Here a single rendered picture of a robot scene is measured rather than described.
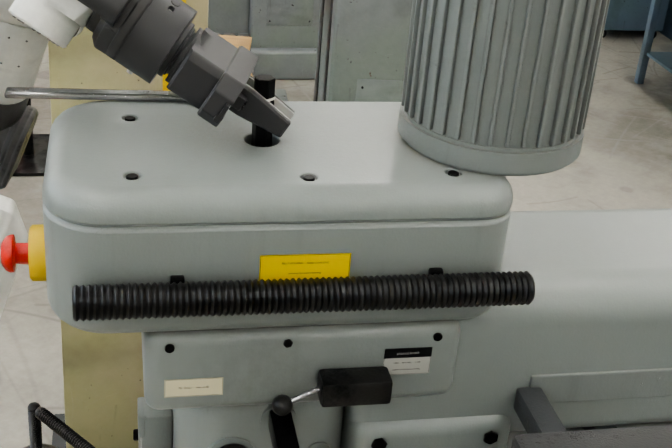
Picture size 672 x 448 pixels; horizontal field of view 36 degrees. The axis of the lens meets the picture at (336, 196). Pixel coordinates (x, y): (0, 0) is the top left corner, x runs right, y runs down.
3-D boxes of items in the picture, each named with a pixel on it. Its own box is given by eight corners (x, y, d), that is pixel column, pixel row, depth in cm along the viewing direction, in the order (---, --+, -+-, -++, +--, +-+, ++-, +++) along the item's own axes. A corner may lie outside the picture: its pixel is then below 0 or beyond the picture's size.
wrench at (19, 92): (3, 102, 112) (2, 95, 112) (8, 89, 116) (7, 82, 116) (228, 106, 116) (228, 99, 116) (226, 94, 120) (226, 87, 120)
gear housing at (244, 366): (144, 418, 107) (144, 337, 103) (139, 293, 128) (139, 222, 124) (455, 401, 114) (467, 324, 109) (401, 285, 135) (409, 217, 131)
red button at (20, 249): (0, 279, 108) (-3, 246, 106) (3, 260, 112) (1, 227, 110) (33, 278, 109) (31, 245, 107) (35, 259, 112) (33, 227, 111)
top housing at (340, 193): (44, 346, 100) (36, 198, 93) (57, 220, 123) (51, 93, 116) (505, 327, 109) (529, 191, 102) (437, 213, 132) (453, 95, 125)
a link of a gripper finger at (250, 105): (278, 139, 108) (228, 106, 107) (295, 116, 106) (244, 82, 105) (275, 145, 106) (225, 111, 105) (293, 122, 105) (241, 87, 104)
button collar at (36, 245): (30, 292, 108) (27, 241, 106) (33, 263, 114) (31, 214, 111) (49, 291, 109) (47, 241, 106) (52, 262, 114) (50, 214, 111)
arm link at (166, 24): (224, 106, 114) (131, 44, 112) (271, 38, 111) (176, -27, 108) (200, 151, 103) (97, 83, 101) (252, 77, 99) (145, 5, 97)
